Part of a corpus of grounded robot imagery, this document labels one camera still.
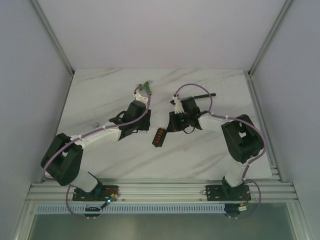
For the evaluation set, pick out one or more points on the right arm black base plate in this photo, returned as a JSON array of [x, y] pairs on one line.
[[222, 193]]

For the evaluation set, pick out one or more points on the green spray gun toy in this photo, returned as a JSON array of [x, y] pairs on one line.
[[144, 87]]

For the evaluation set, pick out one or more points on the left aluminium frame post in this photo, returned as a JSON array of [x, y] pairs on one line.
[[52, 36]]

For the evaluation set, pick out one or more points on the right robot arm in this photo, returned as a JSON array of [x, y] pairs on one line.
[[245, 143]]

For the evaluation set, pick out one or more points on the black fuse box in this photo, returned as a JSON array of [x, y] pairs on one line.
[[159, 137]]

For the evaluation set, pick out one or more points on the aluminium front rail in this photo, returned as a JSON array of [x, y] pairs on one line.
[[162, 191]]

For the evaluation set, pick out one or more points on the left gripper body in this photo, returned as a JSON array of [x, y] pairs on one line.
[[144, 120]]

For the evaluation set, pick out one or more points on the aluminium frame post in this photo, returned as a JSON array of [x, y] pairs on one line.
[[52, 36], [271, 36]]

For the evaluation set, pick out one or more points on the slotted grey cable duct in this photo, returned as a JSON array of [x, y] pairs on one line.
[[135, 208]]

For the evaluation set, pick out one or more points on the hammer with black handle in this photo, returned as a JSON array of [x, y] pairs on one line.
[[203, 96]]

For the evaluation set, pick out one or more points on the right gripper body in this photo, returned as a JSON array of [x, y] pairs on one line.
[[179, 121]]

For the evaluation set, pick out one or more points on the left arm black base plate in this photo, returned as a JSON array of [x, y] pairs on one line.
[[100, 193]]

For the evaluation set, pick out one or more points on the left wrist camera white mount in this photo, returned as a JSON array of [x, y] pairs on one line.
[[140, 98]]

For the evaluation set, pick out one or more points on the right aluminium frame post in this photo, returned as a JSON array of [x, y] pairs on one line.
[[271, 36]]

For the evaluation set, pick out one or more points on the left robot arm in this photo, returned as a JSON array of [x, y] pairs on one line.
[[63, 159]]

